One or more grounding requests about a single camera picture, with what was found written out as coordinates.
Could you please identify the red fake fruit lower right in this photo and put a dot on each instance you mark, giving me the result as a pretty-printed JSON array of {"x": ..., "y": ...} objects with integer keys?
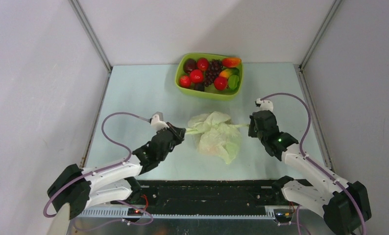
[{"x": 220, "y": 83}]

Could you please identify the fake strawberry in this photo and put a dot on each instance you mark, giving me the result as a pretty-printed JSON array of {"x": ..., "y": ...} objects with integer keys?
[{"x": 185, "y": 81}]

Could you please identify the dark red fake plum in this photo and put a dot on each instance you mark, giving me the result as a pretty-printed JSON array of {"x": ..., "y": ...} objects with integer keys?
[{"x": 189, "y": 65}]

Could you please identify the red fake fruit middle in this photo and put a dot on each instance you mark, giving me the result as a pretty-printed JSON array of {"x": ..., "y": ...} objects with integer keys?
[{"x": 196, "y": 76}]

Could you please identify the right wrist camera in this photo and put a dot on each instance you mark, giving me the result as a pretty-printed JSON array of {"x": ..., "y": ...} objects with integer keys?
[{"x": 264, "y": 105}]

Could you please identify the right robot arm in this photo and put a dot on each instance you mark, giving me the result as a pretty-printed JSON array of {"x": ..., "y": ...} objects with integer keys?
[{"x": 344, "y": 206}]

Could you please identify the yellow green fake mango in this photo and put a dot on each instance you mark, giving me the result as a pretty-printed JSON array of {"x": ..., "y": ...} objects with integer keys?
[{"x": 226, "y": 73}]

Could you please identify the green plastic fruit bowl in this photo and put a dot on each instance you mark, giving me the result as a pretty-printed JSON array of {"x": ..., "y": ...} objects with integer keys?
[{"x": 199, "y": 90}]

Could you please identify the red fake fruit top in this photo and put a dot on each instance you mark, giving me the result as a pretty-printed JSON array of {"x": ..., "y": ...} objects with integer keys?
[{"x": 202, "y": 64}]

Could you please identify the red fake fruit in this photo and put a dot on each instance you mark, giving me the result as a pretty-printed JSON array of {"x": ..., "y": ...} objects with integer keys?
[
  {"x": 202, "y": 64},
  {"x": 220, "y": 83},
  {"x": 196, "y": 76}
]

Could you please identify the fake grape bunch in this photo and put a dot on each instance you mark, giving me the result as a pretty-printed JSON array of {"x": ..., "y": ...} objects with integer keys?
[{"x": 212, "y": 72}]

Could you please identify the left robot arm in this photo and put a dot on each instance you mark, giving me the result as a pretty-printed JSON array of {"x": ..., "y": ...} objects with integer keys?
[{"x": 83, "y": 188}]

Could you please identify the pale green plastic bag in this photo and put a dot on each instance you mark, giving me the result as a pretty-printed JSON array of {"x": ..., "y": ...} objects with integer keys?
[{"x": 216, "y": 135}]

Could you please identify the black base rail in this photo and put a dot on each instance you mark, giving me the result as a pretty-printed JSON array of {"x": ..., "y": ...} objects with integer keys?
[{"x": 211, "y": 198}]

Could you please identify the green fake starfruit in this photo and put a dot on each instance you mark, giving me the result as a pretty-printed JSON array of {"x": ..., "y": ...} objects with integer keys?
[{"x": 233, "y": 82}]

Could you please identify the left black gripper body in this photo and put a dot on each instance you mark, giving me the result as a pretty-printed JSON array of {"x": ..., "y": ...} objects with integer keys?
[{"x": 176, "y": 139}]

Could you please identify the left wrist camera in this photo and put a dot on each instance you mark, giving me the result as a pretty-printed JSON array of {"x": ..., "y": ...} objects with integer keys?
[{"x": 157, "y": 122}]

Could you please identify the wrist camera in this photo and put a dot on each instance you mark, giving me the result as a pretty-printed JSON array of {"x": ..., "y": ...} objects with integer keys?
[
  {"x": 157, "y": 122},
  {"x": 264, "y": 105}
]

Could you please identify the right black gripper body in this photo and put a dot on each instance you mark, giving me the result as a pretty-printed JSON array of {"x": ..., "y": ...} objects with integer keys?
[{"x": 254, "y": 132}]

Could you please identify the orange red fake mango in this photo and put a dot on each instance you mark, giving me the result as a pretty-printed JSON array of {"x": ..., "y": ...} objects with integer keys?
[{"x": 231, "y": 62}]

